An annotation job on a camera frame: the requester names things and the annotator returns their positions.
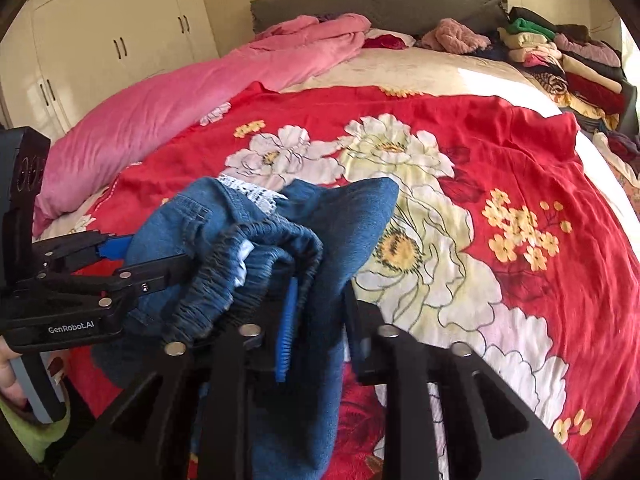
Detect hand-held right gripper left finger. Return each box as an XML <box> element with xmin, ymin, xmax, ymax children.
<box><xmin>55</xmin><ymin>275</ymin><xmax>301</xmax><ymax>480</ymax></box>

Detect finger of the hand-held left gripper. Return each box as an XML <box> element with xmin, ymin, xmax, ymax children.
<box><xmin>15</xmin><ymin>254</ymin><xmax>190</xmax><ymax>311</ymax></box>
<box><xmin>31</xmin><ymin>230</ymin><xmax>135</xmax><ymax>273</ymax></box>

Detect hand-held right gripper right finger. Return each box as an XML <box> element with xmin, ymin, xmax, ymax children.
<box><xmin>342</xmin><ymin>285</ymin><xmax>581</xmax><ymax>480</ymax></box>

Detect blue denim pants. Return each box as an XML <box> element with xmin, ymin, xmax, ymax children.
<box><xmin>92</xmin><ymin>176</ymin><xmax>401</xmax><ymax>480</ymax></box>

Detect person's left hand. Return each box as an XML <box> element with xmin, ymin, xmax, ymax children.
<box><xmin>0</xmin><ymin>335</ymin><xmax>28</xmax><ymax>408</ymax></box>

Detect pink quilt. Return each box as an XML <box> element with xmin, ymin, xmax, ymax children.
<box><xmin>32</xmin><ymin>14</ymin><xmax>372</xmax><ymax>237</ymax></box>

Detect white wardrobe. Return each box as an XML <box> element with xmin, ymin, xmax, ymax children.
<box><xmin>0</xmin><ymin>0</ymin><xmax>221</xmax><ymax>136</ymax></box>

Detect red floral blanket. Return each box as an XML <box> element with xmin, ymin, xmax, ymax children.
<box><xmin>35</xmin><ymin>82</ymin><xmax>640</xmax><ymax>480</ymax></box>

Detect cream bed sheet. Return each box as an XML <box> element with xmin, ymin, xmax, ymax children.
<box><xmin>280</xmin><ymin>45</ymin><xmax>640</xmax><ymax>271</ymax></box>

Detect dark red garment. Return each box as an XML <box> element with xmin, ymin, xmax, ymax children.
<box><xmin>361</xmin><ymin>32</ymin><xmax>416</xmax><ymax>51</ymax></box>

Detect pink fuzzy garment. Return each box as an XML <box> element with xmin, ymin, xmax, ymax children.
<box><xmin>417</xmin><ymin>17</ymin><xmax>492</xmax><ymax>56</ymax></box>

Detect grey headboard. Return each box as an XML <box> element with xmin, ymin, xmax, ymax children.
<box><xmin>250</xmin><ymin>0</ymin><xmax>508</xmax><ymax>43</ymax></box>

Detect dark purple garment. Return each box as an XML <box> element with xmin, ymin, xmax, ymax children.
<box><xmin>602</xmin><ymin>130</ymin><xmax>640</xmax><ymax>163</ymax></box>

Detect pile of folded clothes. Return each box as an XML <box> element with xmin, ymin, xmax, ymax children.
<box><xmin>495</xmin><ymin>6</ymin><xmax>640</xmax><ymax>171</ymax></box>

